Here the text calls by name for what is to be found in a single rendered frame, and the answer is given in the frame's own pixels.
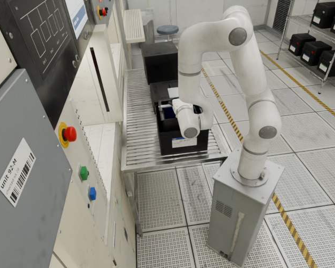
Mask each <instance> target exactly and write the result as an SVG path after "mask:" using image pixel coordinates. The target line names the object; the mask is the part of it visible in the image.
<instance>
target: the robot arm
mask: <svg viewBox="0 0 335 268"><path fill-rule="evenodd" d="M206 52H218V53H226V52H229V54H230V57H231V61H232V65H233V68H234V71H235V73H236V76H237V79H238V82H239V84H240V87H241V90H242V92H243V94H244V97H245V101H246V106H247V111H248V117H249V131H248V132H247V133H246V134H245V135H244V139H243V143H242V148H241V153H240V159H237V160H235V161H234V162H233V163H232V165H231V169H230V171H231V175H232V176H233V178H234V179H235V180H236V181H237V182H239V183H240V184H242V185H245V186H249V187H258V186H261V185H263V184H265V183H266V182H267V180H268V178H269V171H268V169H267V167H266V166H265V165H264V164H265V161H266V158H267V154H268V152H269V149H270V145H271V142H272V141H274V140H276V139H278V138H279V136H280V135H281V131H282V120H281V116H280V113H279V110H278V107H277V104H276V102H275V99H274V97H273V95H272V92H271V90H270V87H269V84H268V81H267V77H266V74H265V70H264V65H263V62H262V58H261V55H260V52H259V49H258V45H257V41H256V38H255V34H254V31H253V24H252V21H251V19H250V16H249V13H248V11H247V10H246V9H245V8H244V7H242V6H238V5H235V6H231V7H229V8H228V9H226V10H225V12H224V13H223V14H222V16H221V20H220V21H216V22H201V23H198V24H195V25H193V26H191V27H189V28H188V29H186V30H185V31H184V32H183V33H182V34H181V36H180V38H179V42H178V94H179V98H178V99H177V98H173V99H172V100H170V101H169V104H170V105H171V106H172V107H173V110H174V113H175V114H176V118H178V122H179V127H180V131H181V135H182V136H183V137H184V138H186V139H194V138H196V137H197V136H198V135H199V133H200V130H207V129H210V128H211V127H212V125H213V118H214V110H213V106H212V104H211V103H210V101H209V100H208V99H207V98H206V97H205V96H204V95H203V94H201V93H200V91H199V90H200V76H201V68H202V54H203V53H206ZM193 104H194V105H198V106H200V107H202V108H203V113H201V114H195V113H194V109H193Z"/></svg>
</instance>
